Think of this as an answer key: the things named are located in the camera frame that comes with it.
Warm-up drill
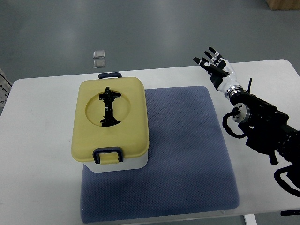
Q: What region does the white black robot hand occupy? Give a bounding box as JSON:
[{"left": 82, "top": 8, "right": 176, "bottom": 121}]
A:
[{"left": 193, "top": 47, "right": 243, "bottom": 100}]

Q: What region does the yellow storage box lid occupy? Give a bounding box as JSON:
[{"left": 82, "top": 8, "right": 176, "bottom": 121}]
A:
[{"left": 71, "top": 77, "right": 150, "bottom": 165}]

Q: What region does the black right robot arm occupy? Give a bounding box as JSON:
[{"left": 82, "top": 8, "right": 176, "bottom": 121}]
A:
[{"left": 222, "top": 85, "right": 300, "bottom": 197}]

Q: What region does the brown cardboard box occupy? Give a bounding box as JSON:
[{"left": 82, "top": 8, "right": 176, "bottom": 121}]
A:
[{"left": 266, "top": 0, "right": 300, "bottom": 10}]

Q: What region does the white storage box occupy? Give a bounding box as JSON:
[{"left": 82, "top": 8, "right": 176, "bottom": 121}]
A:
[{"left": 83, "top": 151, "right": 148, "bottom": 173}]

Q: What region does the blue fabric cushion mat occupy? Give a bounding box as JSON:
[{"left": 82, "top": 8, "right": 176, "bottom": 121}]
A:
[{"left": 81, "top": 86, "right": 239, "bottom": 223}]

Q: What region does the white table leg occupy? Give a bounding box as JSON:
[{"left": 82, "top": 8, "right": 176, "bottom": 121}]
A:
[{"left": 243, "top": 214, "right": 257, "bottom": 225}]

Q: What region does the black table control panel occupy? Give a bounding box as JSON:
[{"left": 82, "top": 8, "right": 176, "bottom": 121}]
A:
[{"left": 280, "top": 209, "right": 300, "bottom": 216}]

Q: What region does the white paper with writing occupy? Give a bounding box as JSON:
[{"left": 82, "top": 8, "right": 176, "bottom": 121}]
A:
[{"left": 0, "top": 69, "right": 12, "bottom": 113}]

